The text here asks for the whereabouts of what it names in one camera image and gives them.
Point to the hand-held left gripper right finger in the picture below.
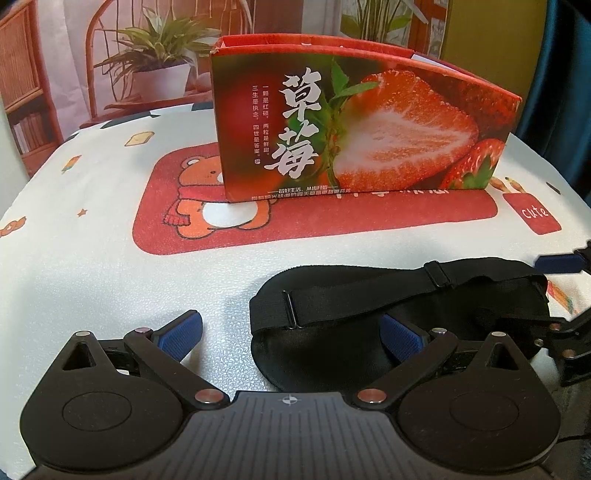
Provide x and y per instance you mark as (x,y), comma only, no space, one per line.
(401,338)

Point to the red strawberry print box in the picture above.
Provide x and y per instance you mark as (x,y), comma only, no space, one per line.
(392,129)

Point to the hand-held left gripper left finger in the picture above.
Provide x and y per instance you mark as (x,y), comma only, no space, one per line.
(182,334)

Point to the teal curtain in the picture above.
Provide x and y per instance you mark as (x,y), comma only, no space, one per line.
(568,92)

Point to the printed room scene backdrop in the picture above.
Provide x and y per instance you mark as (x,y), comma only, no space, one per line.
(69,55)

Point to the cartoon bear tablecloth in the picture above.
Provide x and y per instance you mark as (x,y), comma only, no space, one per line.
(92,258)

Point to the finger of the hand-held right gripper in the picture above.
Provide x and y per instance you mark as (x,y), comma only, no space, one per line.
(572,341)
(558,263)

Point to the black eye mask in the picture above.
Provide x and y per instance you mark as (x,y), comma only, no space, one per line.
(332,350)

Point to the wooden panel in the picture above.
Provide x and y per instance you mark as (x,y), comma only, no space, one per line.
(489,27)

